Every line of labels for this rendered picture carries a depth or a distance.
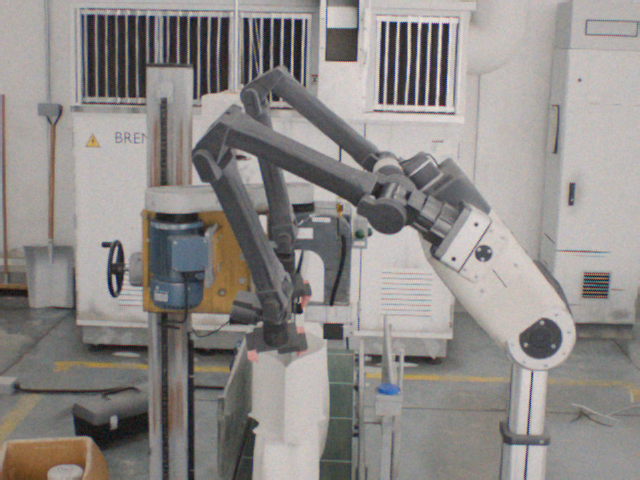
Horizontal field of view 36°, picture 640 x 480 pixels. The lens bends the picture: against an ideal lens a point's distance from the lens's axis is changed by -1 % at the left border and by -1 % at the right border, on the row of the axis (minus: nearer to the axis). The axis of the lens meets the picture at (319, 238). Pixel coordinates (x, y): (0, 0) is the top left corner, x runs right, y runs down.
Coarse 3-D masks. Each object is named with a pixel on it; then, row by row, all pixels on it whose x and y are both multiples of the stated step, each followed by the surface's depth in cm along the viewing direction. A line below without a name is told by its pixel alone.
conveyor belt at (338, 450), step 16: (336, 352) 477; (352, 352) 477; (336, 368) 453; (352, 368) 453; (336, 384) 431; (352, 384) 432; (336, 400) 411; (352, 400) 411; (336, 416) 393; (352, 416) 393; (336, 432) 377; (352, 432) 377; (336, 448) 362; (352, 448) 362; (240, 464) 345; (320, 464) 347; (336, 464) 348
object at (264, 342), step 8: (256, 328) 232; (264, 328) 226; (288, 328) 232; (256, 336) 231; (264, 336) 229; (272, 336) 225; (280, 336) 226; (288, 336) 231; (296, 336) 231; (256, 344) 230; (264, 344) 230; (272, 344) 228; (280, 344) 229; (288, 344) 230; (296, 344) 230; (256, 352) 229
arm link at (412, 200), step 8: (384, 184) 195; (392, 184) 194; (400, 184) 194; (376, 192) 195; (384, 192) 192; (392, 192) 192; (400, 192) 193; (408, 192) 194; (416, 192) 193; (400, 200) 191; (408, 200) 191; (416, 200) 192; (424, 200) 193; (408, 208) 191; (416, 208) 190; (408, 216) 192; (416, 216) 191; (408, 224) 193
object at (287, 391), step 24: (312, 336) 276; (264, 360) 258; (288, 360) 289; (312, 360) 258; (264, 384) 259; (288, 384) 249; (312, 384) 260; (264, 408) 260; (288, 408) 251; (312, 408) 261; (264, 432) 259; (288, 432) 252; (312, 432) 265; (264, 456) 254; (288, 456) 254; (312, 456) 259
